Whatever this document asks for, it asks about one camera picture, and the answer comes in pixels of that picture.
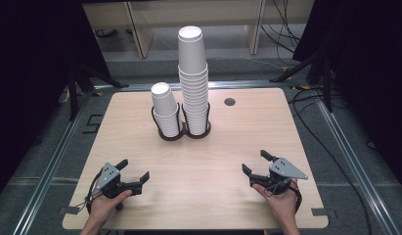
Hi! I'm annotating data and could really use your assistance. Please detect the thin pale floor cable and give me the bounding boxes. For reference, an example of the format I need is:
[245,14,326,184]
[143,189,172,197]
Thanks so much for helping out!
[206,56,290,72]

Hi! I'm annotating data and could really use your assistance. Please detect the light wooden desk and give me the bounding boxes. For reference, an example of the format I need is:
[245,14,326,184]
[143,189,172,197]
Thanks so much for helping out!
[82,0,316,60]

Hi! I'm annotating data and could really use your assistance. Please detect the metal floor rail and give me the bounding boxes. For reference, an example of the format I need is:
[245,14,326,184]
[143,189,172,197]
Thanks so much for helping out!
[314,92,402,235]
[93,79,302,92]
[12,92,94,235]

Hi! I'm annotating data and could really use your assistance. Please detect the person's left hand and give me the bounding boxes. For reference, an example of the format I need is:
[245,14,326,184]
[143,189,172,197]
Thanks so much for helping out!
[89,189,133,226]

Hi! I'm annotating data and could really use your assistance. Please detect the black double cup holder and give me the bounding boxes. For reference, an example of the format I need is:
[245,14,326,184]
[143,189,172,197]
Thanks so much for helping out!
[151,102,212,142]

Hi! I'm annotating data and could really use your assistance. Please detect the black metal stand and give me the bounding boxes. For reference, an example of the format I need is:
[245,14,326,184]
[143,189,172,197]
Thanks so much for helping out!
[269,48,334,114]
[67,62,130,121]

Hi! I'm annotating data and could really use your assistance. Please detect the bundle of black cables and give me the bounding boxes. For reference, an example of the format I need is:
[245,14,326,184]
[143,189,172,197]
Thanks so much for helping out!
[259,0,303,67]

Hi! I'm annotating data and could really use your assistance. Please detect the black curtain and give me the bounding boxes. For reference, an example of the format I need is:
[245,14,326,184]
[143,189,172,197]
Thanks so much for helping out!
[0,0,112,204]
[291,0,402,194]

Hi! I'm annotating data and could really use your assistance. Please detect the tall stack of paper cups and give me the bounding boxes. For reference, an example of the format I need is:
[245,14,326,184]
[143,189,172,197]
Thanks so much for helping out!
[178,64,210,136]

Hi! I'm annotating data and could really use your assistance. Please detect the short stack of paper cups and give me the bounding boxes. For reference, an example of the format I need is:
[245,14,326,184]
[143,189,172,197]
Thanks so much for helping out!
[150,81,182,138]

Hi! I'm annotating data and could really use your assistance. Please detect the person's right hand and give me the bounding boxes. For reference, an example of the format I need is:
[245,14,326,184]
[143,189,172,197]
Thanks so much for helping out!
[252,178,299,226]

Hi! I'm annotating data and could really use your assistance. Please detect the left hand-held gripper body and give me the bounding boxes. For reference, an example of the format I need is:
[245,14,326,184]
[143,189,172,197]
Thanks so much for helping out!
[96,162,132,199]

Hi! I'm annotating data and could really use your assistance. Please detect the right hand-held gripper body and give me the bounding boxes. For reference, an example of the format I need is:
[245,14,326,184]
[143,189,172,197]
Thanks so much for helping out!
[266,157,309,196]

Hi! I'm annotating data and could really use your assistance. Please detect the long black floor cable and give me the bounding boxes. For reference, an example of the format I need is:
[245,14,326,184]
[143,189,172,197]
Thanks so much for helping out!
[287,87,373,235]

